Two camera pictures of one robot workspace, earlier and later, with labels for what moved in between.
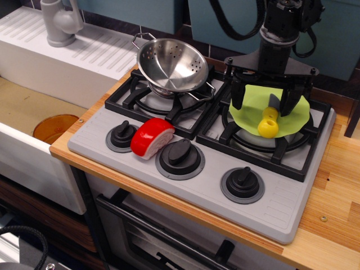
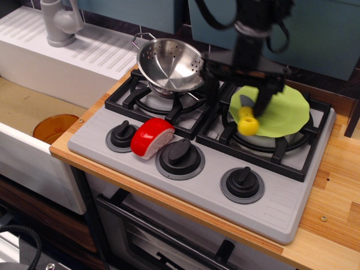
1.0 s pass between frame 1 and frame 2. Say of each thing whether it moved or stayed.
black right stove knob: stayed
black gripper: moved
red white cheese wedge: stayed
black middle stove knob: stayed
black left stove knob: stayed
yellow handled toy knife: moved
